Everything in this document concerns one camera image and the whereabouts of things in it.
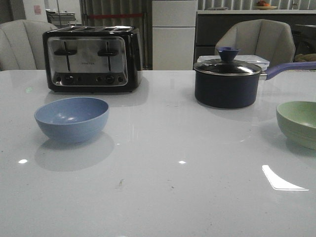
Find blue bowl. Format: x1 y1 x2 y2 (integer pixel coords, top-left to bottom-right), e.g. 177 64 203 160
34 97 109 143

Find green bowl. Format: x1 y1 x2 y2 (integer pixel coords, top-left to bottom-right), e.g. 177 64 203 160
276 101 316 150

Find dark blue saucepan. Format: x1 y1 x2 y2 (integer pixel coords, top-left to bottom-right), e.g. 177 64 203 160
195 62 316 109

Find glass pot lid blue knob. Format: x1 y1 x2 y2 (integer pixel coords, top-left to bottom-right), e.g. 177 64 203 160
193 46 262 76

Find black chrome four-slot toaster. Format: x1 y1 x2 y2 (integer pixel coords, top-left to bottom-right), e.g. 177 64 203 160
42 26 143 93

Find white refrigerator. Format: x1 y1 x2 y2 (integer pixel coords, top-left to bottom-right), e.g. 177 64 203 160
152 0 198 71

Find red barrier tape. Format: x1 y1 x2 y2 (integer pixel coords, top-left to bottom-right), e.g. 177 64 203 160
87 13 143 19

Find clear plastic container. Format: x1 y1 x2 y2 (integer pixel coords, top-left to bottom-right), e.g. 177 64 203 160
197 55 270 71

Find metal cart background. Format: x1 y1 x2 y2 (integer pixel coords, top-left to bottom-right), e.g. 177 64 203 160
46 9 76 28

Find beige armchair right side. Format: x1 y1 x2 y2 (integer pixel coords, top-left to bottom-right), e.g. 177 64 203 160
215 19 296 67

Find beige armchair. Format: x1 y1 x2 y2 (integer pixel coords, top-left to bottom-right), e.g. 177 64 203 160
0 20 57 71
215 19 296 67

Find fruit plate on counter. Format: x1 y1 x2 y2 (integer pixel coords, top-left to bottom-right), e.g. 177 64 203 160
255 0 277 10

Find beige armchair left side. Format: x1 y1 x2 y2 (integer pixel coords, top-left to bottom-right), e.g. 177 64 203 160
0 20 57 71

